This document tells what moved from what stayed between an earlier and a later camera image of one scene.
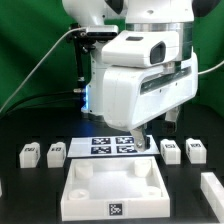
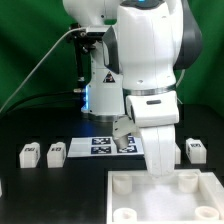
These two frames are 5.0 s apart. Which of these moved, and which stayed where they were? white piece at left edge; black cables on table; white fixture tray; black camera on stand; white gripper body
Moved: white gripper body; white fixture tray
Stayed: black camera on stand; white piece at left edge; black cables on table
